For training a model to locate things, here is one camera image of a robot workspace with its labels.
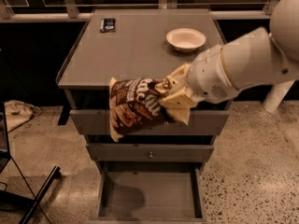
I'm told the beige cloth bag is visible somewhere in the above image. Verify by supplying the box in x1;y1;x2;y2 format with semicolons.
5;100;42;132

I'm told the grey open bottom drawer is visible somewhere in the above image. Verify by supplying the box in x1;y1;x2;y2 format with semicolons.
87;164;207;224

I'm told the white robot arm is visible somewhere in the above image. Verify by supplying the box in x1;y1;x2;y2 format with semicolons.
156;0;299;123

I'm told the white pillar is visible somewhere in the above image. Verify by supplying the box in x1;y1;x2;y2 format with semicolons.
262;80;294;113

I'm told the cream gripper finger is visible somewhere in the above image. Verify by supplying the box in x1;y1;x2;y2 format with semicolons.
155;76;174;95
162;101;190;124

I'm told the grey middle drawer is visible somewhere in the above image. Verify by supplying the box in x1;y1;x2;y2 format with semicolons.
87;143;214;162

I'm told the brown chip bag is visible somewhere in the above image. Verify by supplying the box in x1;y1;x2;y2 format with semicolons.
109;77;172;142

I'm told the metal window railing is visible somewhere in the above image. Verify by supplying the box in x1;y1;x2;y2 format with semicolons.
0;0;299;24

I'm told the black stand frame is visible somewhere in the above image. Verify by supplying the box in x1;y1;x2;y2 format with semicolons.
0;102;62;224

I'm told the white bowl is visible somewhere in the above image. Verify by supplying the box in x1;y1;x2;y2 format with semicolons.
166;28;206;53

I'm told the grey drawer cabinet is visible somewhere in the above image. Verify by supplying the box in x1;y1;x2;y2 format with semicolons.
55;8;247;224

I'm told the grey top drawer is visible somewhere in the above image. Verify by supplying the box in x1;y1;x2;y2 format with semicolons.
70;109;229;135

